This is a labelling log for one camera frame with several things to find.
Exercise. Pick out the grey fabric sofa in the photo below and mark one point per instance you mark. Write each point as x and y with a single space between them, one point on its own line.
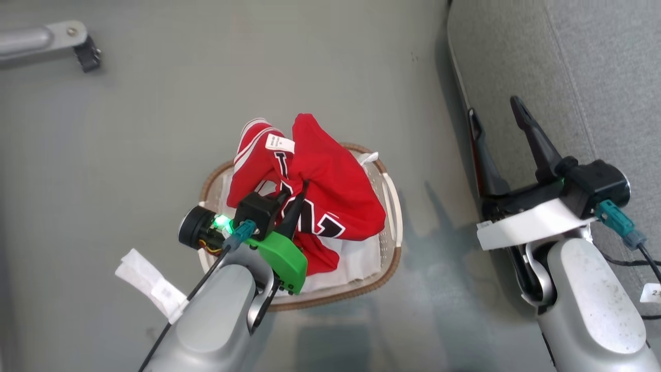
594 77

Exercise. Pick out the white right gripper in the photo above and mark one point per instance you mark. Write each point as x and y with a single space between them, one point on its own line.
526 222

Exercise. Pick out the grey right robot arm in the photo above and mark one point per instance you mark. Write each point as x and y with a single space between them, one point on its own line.
588 310

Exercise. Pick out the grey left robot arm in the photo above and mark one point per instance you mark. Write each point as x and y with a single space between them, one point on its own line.
217 320

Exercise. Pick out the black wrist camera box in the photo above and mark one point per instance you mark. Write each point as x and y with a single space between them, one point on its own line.
596 183
256 213

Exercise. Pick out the red basketball jersey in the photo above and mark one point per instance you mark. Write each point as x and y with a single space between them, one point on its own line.
330 181

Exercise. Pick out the grey metal chair leg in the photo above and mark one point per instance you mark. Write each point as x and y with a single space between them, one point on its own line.
36 39

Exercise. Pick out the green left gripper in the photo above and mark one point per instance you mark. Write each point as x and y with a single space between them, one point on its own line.
284 258

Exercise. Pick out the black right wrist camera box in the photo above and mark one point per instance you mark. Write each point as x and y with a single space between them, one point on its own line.
596 183

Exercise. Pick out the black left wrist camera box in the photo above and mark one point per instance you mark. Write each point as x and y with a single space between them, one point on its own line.
256 213

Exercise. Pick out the white laundry basket brown rim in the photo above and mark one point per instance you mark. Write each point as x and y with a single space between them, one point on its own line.
390 217

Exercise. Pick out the black chair caster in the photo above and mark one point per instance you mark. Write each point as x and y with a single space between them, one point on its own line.
88 54

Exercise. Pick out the white cloth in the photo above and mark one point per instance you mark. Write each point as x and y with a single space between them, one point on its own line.
356 258

